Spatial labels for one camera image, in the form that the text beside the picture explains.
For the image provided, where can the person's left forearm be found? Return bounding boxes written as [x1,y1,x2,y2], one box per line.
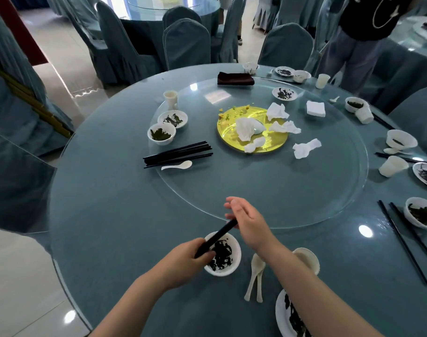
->
[89,273,172,337]

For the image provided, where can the person's right forearm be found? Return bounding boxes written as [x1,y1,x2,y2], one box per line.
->
[262,243,384,337]

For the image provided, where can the red door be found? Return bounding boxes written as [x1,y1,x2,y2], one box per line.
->
[0,0,47,66]

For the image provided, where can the person's left hand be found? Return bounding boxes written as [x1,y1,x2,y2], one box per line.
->
[153,237,216,291]

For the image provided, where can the round glass turntable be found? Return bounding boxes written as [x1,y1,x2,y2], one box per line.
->
[148,76,370,230]
[127,0,202,12]

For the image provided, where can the person's right hand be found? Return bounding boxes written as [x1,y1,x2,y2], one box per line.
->
[224,197,282,258]

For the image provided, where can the dark red cloth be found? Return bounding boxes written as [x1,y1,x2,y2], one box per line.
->
[217,72,255,86]

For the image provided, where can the blue clothed background table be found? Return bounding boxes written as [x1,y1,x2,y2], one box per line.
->
[94,0,221,64]
[360,15,427,113]

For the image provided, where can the bundle of black chopsticks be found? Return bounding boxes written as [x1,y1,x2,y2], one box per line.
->
[142,140,214,169]

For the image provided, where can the round blue table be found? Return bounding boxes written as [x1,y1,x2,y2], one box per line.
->
[48,63,427,337]

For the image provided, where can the crumpled white tissue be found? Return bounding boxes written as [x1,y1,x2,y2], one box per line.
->
[268,120,302,135]
[292,138,322,160]
[266,102,290,122]
[235,117,267,142]
[244,136,267,154]

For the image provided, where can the folded white napkin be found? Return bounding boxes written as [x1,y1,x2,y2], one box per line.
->
[306,100,326,118]

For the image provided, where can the white cord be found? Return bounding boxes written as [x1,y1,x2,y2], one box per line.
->
[372,0,401,29]

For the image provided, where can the yellow round disc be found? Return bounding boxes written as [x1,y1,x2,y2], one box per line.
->
[217,105,290,154]

